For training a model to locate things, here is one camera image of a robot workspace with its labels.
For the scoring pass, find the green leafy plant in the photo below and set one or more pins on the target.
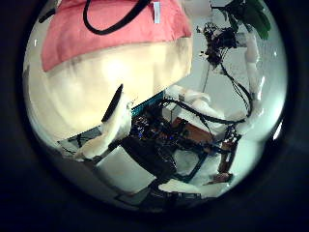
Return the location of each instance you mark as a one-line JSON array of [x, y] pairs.
[[254, 19]]

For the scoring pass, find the light blue clothing tag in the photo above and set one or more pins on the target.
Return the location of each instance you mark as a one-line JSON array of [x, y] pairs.
[[156, 13]]

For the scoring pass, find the brown wooden board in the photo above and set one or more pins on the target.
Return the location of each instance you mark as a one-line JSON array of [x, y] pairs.
[[193, 132]]

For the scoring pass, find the orange piece of clothing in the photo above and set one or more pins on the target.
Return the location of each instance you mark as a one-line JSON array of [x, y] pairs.
[[112, 48]]

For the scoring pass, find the teal electronics rack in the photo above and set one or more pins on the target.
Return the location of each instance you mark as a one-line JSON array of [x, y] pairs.
[[148, 103]]

